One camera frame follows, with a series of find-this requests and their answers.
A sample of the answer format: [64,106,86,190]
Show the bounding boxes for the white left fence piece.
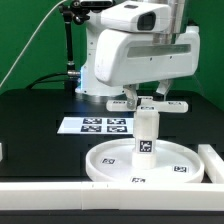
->
[0,142,3,162]

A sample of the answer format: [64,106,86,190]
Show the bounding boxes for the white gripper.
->
[94,2,200,110]

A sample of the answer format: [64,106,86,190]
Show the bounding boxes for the white right fence bar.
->
[198,144,224,184]

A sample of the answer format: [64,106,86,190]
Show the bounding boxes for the white fence bar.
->
[198,144,224,184]
[0,182,224,211]

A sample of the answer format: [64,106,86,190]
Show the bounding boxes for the black camera on mount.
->
[71,0,115,10]

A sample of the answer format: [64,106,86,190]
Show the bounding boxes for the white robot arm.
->
[77,0,200,110]

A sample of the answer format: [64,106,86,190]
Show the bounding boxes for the white cable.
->
[0,0,68,90]

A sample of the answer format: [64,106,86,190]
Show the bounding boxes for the black cables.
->
[25,72,70,90]

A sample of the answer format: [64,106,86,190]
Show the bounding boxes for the white marker sheet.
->
[57,117,133,135]

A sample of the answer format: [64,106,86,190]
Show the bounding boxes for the white cross table base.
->
[106,96,188,113]

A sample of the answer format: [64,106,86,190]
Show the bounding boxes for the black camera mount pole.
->
[59,0,90,95]

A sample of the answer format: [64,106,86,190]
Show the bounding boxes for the white round table top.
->
[86,138,204,184]

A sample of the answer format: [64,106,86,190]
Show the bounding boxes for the white front fence bar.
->
[0,182,224,211]

